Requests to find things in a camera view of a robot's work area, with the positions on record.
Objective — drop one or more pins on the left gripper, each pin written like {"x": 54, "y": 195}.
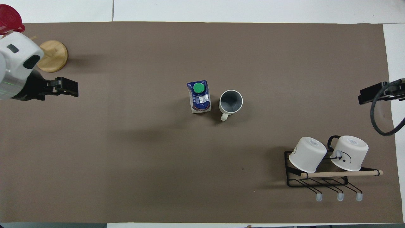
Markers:
{"x": 31, "y": 88}

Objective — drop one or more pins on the round wooden cup stand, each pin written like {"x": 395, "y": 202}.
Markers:
{"x": 54, "y": 57}

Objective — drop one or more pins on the red plastic cup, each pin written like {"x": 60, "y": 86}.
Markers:
{"x": 9, "y": 18}

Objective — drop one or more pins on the blue milk carton green cap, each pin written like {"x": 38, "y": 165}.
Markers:
{"x": 200, "y": 99}

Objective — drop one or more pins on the plain white cup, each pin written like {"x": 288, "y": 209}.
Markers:
{"x": 308, "y": 155}

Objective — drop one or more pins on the white mug grey inside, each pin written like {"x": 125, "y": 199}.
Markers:
{"x": 231, "y": 101}

